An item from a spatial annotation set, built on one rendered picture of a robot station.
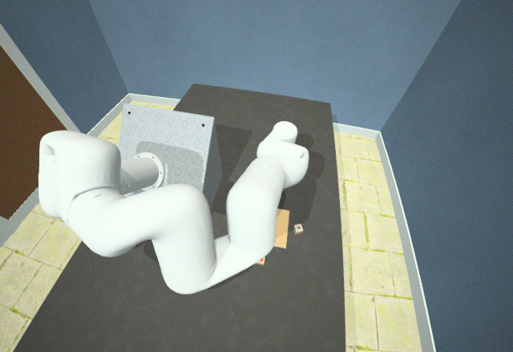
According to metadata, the tan flat mat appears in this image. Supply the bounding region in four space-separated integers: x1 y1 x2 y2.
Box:
274 209 289 249

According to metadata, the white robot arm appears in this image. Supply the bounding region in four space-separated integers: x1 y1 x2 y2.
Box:
38 121 309 294

